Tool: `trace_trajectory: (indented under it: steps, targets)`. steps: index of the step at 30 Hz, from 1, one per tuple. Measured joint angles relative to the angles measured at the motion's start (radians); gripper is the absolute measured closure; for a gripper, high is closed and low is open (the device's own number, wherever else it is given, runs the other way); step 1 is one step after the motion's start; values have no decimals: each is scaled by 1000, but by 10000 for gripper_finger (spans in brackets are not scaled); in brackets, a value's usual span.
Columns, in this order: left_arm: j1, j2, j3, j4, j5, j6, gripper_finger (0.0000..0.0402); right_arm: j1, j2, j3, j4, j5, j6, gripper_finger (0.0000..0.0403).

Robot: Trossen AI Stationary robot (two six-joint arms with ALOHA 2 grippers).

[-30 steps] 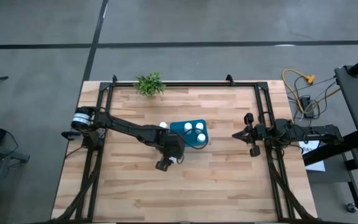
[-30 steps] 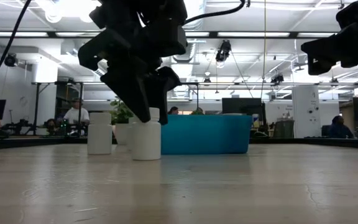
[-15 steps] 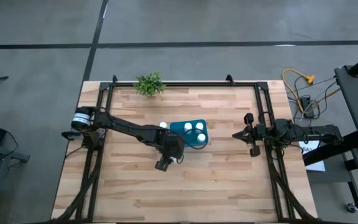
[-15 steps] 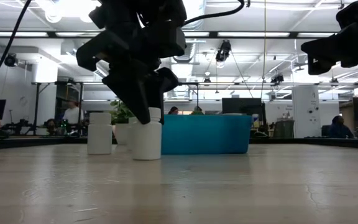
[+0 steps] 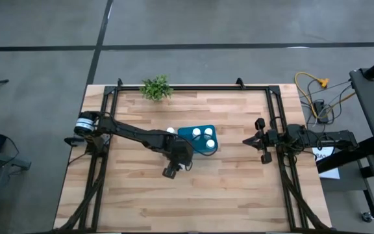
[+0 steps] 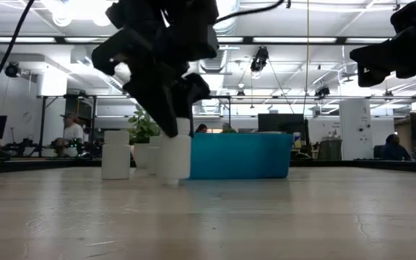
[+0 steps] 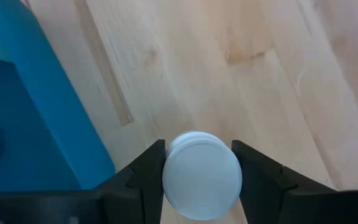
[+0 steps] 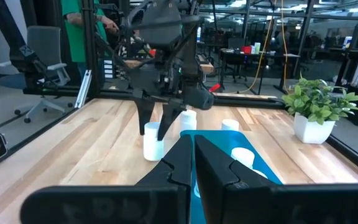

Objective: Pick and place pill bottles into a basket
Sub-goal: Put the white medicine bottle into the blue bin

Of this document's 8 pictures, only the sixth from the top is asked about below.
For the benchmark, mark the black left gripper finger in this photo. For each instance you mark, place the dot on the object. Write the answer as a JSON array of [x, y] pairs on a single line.
[[157, 97], [191, 90]]

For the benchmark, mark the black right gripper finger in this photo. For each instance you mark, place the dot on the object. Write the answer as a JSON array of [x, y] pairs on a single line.
[[374, 74], [381, 54]]

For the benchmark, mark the white pill bottle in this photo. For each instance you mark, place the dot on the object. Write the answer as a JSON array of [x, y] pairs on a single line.
[[154, 159], [174, 159], [116, 159]]

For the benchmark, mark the blue plastic basket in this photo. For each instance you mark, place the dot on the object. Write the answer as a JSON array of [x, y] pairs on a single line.
[[240, 155]]

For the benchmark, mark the green potted plant white pot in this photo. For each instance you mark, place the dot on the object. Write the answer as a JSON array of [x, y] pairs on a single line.
[[141, 126]]

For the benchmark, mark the person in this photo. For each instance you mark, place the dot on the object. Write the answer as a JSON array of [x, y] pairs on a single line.
[[72, 131], [394, 150], [201, 128]]

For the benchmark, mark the black ceiling spotlight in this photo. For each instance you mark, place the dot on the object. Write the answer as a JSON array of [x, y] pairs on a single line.
[[12, 69], [323, 91]]

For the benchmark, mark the grey mesh chair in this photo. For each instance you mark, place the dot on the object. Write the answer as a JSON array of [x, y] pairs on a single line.
[[330, 150]]

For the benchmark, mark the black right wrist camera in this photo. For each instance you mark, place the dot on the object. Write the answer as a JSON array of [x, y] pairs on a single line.
[[410, 16]]

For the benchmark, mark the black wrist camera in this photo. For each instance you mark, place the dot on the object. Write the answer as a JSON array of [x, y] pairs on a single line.
[[410, 16], [204, 41]]

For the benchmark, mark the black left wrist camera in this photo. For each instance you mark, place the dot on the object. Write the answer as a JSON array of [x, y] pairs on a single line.
[[204, 41]]

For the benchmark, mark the black overhead camera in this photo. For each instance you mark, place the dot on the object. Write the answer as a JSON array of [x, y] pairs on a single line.
[[259, 59]]

